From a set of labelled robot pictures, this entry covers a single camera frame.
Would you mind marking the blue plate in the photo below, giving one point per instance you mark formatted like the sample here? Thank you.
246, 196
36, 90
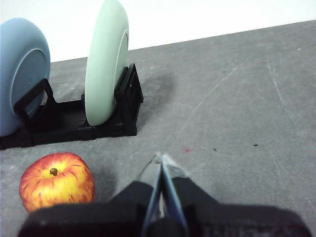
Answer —
22, 74

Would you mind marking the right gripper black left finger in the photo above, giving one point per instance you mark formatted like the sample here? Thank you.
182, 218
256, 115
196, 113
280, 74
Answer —
128, 205

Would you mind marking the green plate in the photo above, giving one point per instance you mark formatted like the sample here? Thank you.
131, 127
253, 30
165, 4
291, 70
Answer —
103, 69

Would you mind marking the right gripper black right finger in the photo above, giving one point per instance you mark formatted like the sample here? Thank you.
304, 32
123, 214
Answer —
197, 209

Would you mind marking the red yellow apple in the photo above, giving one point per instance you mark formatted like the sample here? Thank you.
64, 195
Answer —
56, 185

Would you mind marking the black plate rack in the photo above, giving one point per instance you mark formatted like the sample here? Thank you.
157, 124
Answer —
64, 123

